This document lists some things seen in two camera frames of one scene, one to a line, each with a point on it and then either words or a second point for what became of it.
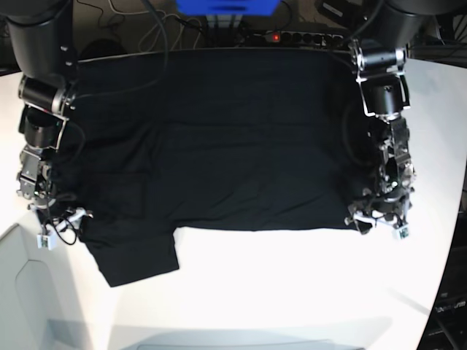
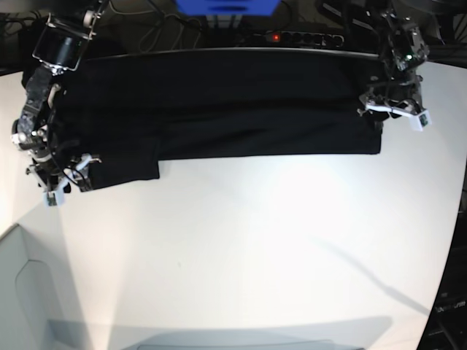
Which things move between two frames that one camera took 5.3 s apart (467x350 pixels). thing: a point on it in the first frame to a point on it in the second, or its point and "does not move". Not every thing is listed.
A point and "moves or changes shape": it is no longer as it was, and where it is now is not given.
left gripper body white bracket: (47, 239) to (55, 196)
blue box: (228, 8) does not move
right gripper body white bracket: (400, 230) to (419, 117)
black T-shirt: (247, 138) moves or changes shape
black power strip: (303, 38) does not move
